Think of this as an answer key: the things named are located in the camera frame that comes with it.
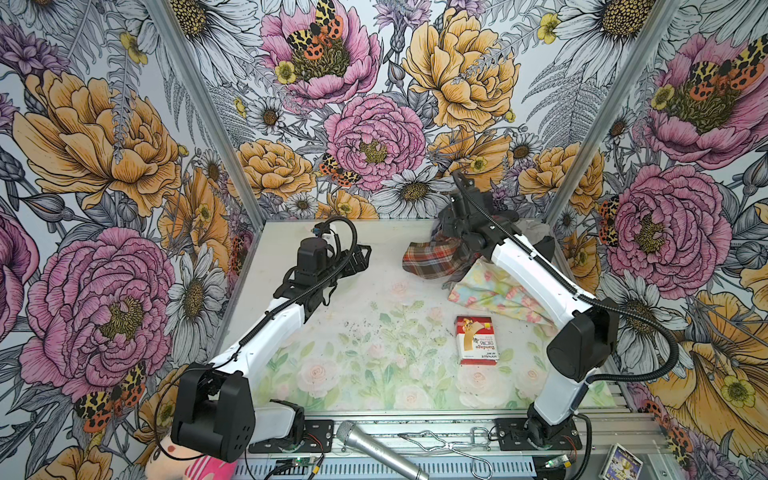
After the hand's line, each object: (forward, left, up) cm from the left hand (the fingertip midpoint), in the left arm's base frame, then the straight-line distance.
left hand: (359, 260), depth 84 cm
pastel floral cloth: (-3, -38, -10) cm, 39 cm away
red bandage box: (-16, -33, -17) cm, 41 cm away
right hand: (+8, -26, +5) cm, 28 cm away
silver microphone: (-39, +1, -17) cm, 43 cm away
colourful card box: (-45, -61, -19) cm, 78 cm away
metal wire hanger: (-39, -30, -22) cm, 54 cm away
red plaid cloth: (+2, -23, -2) cm, 23 cm away
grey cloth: (+28, -63, -17) cm, 71 cm away
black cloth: (+19, -64, -16) cm, 69 cm away
